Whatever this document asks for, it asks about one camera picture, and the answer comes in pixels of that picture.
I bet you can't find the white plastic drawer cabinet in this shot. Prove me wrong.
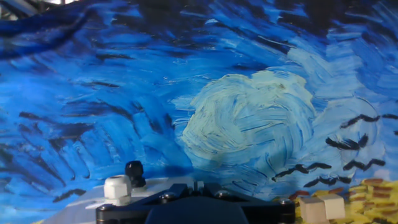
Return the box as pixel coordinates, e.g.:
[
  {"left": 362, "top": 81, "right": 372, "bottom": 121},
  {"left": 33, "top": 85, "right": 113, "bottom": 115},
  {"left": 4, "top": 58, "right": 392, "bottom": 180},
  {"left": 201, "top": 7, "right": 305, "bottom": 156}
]
[{"left": 40, "top": 176, "right": 206, "bottom": 224}]

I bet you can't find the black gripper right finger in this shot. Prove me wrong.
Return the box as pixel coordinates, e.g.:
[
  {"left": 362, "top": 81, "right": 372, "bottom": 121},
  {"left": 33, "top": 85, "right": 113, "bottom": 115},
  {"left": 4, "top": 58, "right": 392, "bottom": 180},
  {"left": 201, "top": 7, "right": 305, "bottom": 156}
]
[{"left": 198, "top": 180, "right": 295, "bottom": 224}]

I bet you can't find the black cable gland knob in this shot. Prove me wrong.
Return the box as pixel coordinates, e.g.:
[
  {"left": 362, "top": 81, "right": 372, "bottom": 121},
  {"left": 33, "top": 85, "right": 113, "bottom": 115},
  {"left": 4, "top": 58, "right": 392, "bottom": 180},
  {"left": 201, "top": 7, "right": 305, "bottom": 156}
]
[{"left": 124, "top": 160, "right": 147, "bottom": 188}]

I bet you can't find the light wooden cube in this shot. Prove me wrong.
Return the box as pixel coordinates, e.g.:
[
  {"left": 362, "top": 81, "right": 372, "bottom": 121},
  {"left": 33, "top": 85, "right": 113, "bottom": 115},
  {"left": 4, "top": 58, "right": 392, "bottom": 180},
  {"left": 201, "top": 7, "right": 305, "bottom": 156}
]
[
  {"left": 317, "top": 194, "right": 346, "bottom": 220},
  {"left": 298, "top": 197, "right": 331, "bottom": 224}
]

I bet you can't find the wheatfield painting print cloth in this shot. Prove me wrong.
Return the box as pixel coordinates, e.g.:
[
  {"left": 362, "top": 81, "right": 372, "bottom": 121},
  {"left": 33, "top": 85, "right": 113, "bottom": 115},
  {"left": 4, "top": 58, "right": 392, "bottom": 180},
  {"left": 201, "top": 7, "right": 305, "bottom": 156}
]
[{"left": 0, "top": 0, "right": 398, "bottom": 224}]

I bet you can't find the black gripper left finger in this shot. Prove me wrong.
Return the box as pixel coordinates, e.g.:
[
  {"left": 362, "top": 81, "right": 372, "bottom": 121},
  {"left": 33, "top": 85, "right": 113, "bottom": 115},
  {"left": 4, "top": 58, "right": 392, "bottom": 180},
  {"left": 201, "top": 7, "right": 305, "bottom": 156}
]
[{"left": 96, "top": 180, "right": 198, "bottom": 224}]

